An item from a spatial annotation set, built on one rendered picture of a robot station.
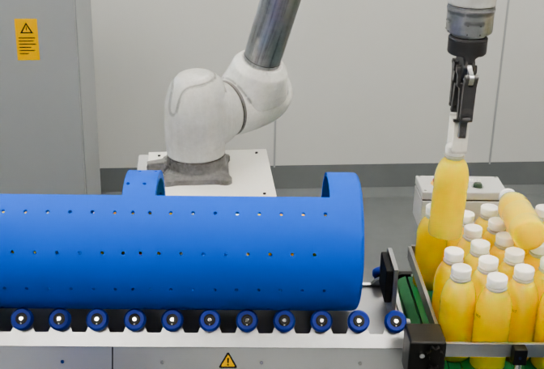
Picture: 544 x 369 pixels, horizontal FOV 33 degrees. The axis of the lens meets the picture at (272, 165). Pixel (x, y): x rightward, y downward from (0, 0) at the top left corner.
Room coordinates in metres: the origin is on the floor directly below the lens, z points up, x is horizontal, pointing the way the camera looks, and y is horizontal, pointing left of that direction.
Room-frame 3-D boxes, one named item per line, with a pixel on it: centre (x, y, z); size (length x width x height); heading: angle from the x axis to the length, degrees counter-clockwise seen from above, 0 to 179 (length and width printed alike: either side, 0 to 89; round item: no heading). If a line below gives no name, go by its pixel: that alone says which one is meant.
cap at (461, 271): (1.59, -0.37, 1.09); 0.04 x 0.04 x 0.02
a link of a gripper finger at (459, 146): (1.72, -0.37, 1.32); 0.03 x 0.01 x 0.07; 91
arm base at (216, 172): (2.26, 0.22, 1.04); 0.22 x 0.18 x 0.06; 95
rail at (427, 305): (1.71, -0.33, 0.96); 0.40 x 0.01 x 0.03; 2
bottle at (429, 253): (1.88, -0.37, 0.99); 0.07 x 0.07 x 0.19
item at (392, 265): (1.71, -0.25, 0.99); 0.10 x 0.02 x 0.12; 2
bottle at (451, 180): (1.74, -0.37, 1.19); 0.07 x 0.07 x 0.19
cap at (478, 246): (1.70, -0.43, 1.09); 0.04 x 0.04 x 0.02
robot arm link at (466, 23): (1.74, -0.37, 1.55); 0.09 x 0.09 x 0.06
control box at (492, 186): (2.01, -0.45, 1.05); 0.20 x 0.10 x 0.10; 92
